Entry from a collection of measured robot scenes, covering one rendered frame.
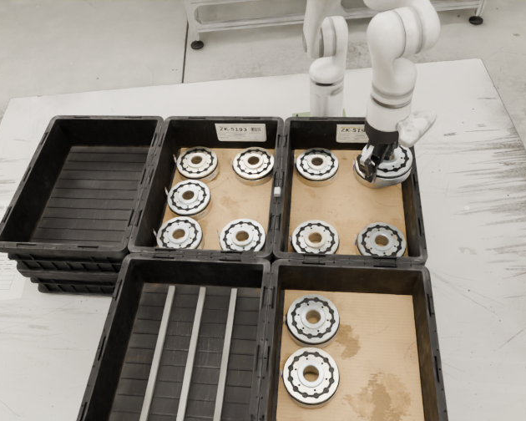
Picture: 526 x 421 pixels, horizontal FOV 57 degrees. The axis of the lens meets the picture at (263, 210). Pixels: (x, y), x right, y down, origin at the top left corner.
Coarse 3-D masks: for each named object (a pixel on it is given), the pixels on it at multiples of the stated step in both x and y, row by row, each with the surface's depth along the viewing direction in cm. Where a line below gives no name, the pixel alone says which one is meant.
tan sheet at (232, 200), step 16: (224, 160) 125; (176, 176) 123; (224, 176) 122; (224, 192) 119; (240, 192) 119; (256, 192) 118; (224, 208) 116; (240, 208) 116; (256, 208) 116; (208, 224) 114; (224, 224) 114; (208, 240) 111; (240, 240) 111
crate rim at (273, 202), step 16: (160, 144) 118; (272, 176) 108; (144, 192) 108; (272, 192) 105; (144, 208) 105; (272, 208) 103; (272, 224) 100; (272, 240) 98; (240, 256) 97; (256, 256) 96; (272, 256) 98
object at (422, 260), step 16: (288, 128) 116; (288, 144) 113; (416, 176) 105; (416, 192) 102; (416, 208) 100; (416, 224) 98; (288, 256) 96; (304, 256) 95; (320, 256) 95; (336, 256) 95; (352, 256) 95; (368, 256) 94; (384, 256) 94; (400, 256) 94
